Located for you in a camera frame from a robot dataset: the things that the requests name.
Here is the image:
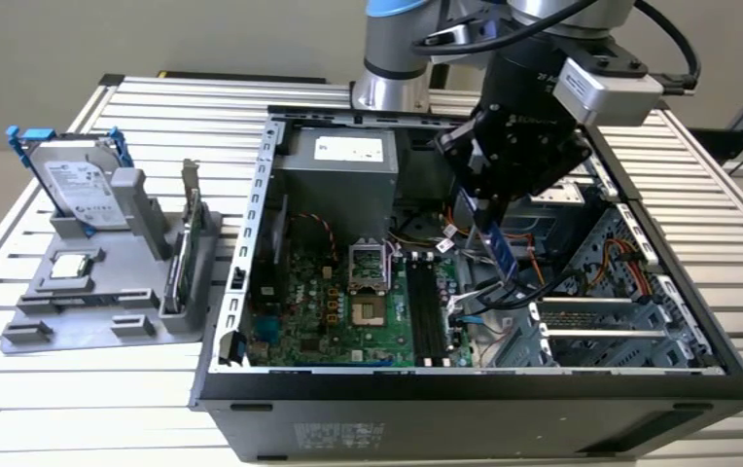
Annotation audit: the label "low metal disk bay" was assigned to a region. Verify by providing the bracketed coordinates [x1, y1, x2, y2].
[529, 271, 716, 370]

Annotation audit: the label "green motherboard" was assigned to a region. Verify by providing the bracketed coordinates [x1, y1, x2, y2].
[244, 213, 476, 369]

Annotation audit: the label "hard disk in blue carrier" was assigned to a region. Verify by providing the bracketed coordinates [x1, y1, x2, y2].
[6, 125, 136, 234]

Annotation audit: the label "grey parts rack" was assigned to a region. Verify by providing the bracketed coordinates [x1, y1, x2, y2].
[0, 158, 223, 355]

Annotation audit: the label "black PC case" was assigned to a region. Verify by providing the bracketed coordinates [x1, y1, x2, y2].
[187, 104, 743, 463]

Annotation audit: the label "RAM memory stick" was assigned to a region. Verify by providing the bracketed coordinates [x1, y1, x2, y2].
[46, 294, 126, 310]
[459, 187, 520, 289]

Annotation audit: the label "CPU socket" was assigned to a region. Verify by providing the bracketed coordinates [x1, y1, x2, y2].
[349, 290, 388, 328]

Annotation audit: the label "black RAM slot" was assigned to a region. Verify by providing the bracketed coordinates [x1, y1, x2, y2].
[407, 259, 425, 367]
[432, 259, 451, 367]
[416, 259, 435, 367]
[423, 259, 443, 367]

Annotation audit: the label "black cable bundle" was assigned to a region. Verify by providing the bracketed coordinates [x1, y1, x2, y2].
[468, 265, 591, 317]

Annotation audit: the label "tall metal drive bay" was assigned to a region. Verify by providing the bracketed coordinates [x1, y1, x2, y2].
[453, 126, 611, 259]

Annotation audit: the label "black camera cable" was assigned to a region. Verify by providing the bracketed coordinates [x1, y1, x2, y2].
[633, 0, 701, 98]
[408, 0, 613, 57]

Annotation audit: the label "thin orange wire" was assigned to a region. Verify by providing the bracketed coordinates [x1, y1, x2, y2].
[524, 233, 547, 289]

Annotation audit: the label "multicolour twisted fan wire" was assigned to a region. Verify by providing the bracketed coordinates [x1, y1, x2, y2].
[287, 210, 340, 262]

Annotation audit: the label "orange yellow red wires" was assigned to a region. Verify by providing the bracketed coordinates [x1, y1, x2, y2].
[601, 236, 656, 299]

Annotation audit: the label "silver CPU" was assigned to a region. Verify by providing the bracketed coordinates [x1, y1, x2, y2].
[50, 255, 94, 279]

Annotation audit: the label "metal socket cover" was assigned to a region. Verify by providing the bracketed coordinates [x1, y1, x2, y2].
[347, 235, 391, 294]

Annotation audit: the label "graphics card with bracket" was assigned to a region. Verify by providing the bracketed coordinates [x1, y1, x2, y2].
[160, 158, 211, 317]

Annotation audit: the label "blue expansion slot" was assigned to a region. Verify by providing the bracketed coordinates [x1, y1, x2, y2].
[292, 357, 393, 368]

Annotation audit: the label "grey power supply unit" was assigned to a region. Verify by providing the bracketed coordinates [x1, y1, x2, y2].
[272, 126, 401, 237]

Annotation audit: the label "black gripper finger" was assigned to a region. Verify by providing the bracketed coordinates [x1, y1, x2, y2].
[433, 124, 503, 233]
[501, 133, 593, 230]

